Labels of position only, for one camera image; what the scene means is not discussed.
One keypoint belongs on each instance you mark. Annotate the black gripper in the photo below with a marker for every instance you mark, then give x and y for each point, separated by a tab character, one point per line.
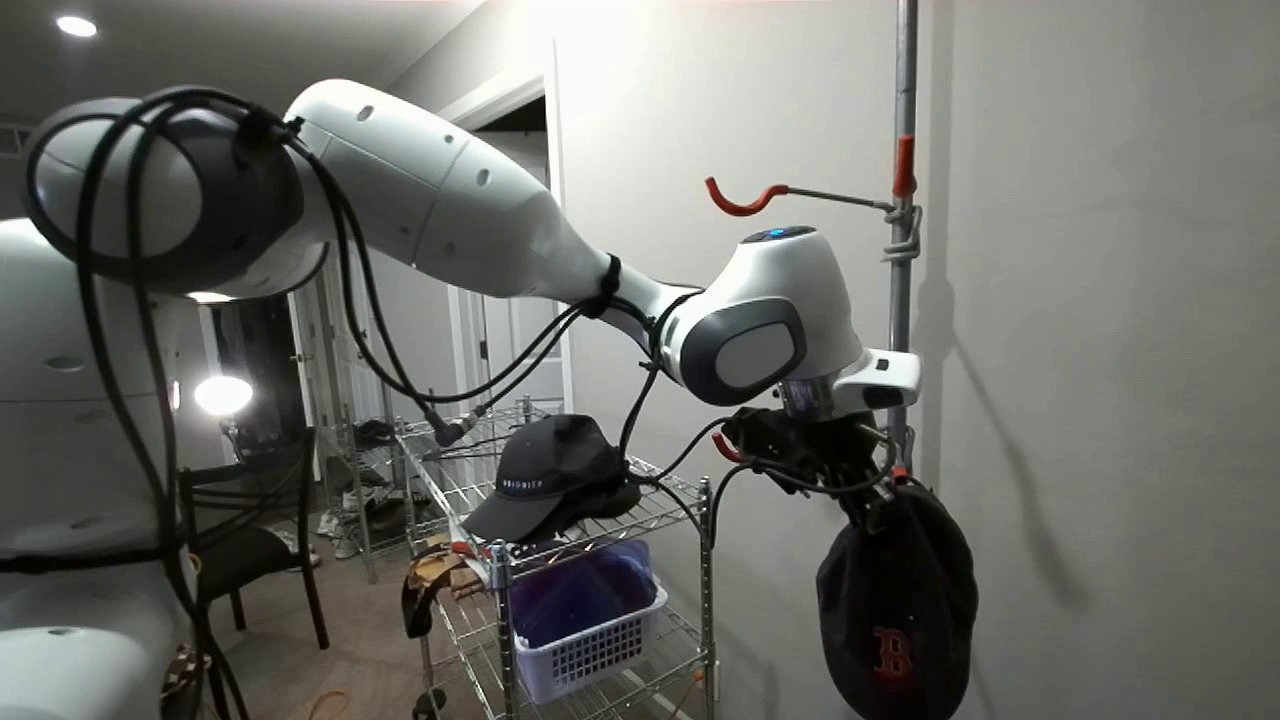
785	439

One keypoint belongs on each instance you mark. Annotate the black cap red B logo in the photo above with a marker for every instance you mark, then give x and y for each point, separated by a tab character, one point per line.
893	613

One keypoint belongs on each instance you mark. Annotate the black mesh-back cap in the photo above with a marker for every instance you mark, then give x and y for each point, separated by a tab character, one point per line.
546	467

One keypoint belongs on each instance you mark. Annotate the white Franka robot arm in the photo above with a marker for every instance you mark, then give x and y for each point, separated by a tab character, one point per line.
442	200

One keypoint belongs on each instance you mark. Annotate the long metal hook orange tip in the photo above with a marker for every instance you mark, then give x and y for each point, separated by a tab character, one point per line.
731	206
727	446

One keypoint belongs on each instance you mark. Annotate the blue plastic laundry basket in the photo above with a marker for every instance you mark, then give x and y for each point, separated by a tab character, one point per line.
584	654

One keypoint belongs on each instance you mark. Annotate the short orange pole hook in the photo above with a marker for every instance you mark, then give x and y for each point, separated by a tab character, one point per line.
905	166

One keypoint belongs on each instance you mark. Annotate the white panel door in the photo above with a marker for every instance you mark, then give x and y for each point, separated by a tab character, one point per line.
533	367

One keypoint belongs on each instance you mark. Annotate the brown bag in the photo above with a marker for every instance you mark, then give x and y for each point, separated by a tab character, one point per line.
435	583

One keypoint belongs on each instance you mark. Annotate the black chair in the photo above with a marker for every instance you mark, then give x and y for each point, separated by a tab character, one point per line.
253	562

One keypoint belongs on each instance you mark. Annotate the bright round lamp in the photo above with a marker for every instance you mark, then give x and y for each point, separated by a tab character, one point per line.
221	393

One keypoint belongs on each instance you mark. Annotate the recessed ceiling light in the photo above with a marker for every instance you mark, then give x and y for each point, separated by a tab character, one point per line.
78	24

